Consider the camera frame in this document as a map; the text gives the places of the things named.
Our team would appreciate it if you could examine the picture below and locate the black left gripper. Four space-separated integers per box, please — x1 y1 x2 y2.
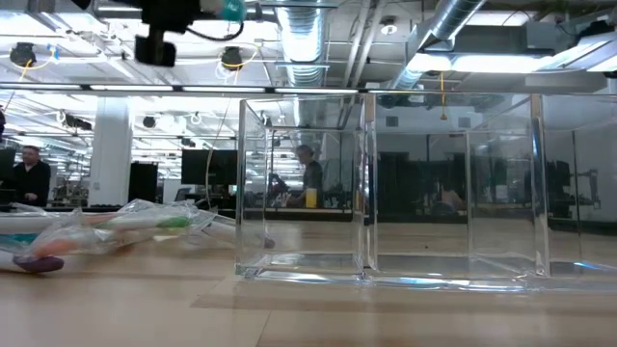
139 0 202 35

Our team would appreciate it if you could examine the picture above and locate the clear acrylic three-compartment organizer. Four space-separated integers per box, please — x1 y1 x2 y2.
234 92 617 293

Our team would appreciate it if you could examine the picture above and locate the black round ceiling device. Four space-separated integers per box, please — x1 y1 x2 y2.
9 41 38 68
220 46 245 72

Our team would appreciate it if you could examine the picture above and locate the long linear ceiling light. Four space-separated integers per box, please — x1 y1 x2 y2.
0 82 361 95

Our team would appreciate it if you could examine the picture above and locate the white square pillar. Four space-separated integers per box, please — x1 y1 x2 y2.
88 95 134 207

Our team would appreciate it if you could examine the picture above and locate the black monitor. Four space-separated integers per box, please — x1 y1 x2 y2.
180 148 238 186

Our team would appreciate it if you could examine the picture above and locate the black cabinet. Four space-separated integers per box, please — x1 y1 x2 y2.
127 161 159 203

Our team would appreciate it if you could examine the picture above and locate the person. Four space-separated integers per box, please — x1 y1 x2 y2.
8 145 52 208
433 180 467 217
287 144 325 209

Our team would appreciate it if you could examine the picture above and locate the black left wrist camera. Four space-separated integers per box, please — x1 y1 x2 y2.
133 26 177 68

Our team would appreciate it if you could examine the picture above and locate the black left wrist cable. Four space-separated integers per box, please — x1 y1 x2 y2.
186 20 245 43

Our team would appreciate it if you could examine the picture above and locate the silver spiral air duct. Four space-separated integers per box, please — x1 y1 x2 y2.
275 0 335 89
388 0 487 91

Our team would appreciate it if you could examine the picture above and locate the yellow hanging cord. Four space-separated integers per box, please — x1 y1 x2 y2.
438 70 448 121

